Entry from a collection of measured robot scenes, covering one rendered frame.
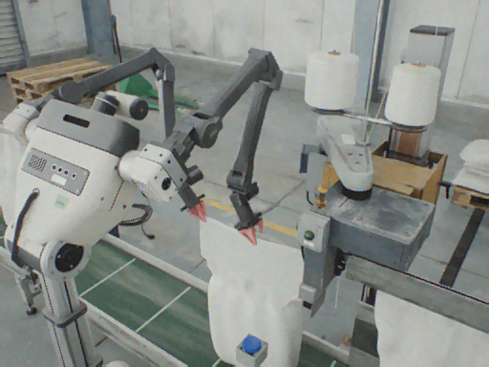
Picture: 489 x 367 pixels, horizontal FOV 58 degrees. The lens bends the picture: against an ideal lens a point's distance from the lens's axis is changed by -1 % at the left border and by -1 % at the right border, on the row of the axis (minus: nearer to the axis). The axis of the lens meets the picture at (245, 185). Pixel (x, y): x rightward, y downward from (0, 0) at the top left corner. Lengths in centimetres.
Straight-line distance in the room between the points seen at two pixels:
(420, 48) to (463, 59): 481
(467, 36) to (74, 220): 559
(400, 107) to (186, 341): 141
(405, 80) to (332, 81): 22
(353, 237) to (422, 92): 45
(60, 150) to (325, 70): 81
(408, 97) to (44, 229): 107
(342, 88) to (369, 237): 48
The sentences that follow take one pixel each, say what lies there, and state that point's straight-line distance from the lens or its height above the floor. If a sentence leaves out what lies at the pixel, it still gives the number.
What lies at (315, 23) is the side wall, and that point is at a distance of 693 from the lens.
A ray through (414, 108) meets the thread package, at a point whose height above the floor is 158.
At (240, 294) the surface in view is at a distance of 175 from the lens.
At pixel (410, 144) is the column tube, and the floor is 139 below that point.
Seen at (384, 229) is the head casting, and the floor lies 134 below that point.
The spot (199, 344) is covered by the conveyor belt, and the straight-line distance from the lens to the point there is 216.
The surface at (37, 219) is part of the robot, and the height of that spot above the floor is 131.
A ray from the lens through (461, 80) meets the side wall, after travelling 639.
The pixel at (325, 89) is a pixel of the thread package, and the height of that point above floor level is 160.
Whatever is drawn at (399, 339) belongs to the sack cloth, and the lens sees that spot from 158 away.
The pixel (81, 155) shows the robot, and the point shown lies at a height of 147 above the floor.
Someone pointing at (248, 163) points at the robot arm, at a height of 132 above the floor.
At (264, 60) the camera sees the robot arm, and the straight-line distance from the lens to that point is 146.
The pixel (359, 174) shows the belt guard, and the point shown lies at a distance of 129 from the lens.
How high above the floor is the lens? 198
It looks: 28 degrees down
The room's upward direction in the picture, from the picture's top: straight up
